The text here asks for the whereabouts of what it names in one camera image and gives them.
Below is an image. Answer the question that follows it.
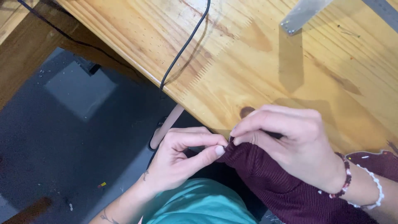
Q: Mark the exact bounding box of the maroon ribbed knit fabric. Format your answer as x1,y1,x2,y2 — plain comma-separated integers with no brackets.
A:
215,137,398,224

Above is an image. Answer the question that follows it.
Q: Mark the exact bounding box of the red beaded bracelet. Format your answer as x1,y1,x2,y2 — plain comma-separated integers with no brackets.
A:
329,152,352,199

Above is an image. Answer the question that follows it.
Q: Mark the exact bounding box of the person's left hand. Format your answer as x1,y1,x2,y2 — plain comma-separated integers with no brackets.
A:
144,126,229,195

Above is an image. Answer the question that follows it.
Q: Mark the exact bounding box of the black cable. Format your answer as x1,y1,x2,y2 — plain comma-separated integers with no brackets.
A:
159,0,211,99

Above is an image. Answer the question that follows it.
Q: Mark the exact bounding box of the white beaded bracelet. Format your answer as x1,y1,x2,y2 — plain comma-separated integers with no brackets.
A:
348,164,385,210

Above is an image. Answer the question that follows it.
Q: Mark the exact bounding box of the person's right hand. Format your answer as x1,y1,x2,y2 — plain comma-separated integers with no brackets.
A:
230,105,346,194

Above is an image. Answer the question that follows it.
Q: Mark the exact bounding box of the teal shirt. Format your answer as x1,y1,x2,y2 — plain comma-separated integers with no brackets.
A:
142,178,258,224

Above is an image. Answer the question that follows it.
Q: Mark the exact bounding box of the metal ruler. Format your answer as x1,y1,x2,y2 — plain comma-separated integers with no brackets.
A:
280,0,334,36

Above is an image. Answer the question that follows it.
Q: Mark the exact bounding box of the beige table leg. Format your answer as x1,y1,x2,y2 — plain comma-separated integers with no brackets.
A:
150,104,185,150

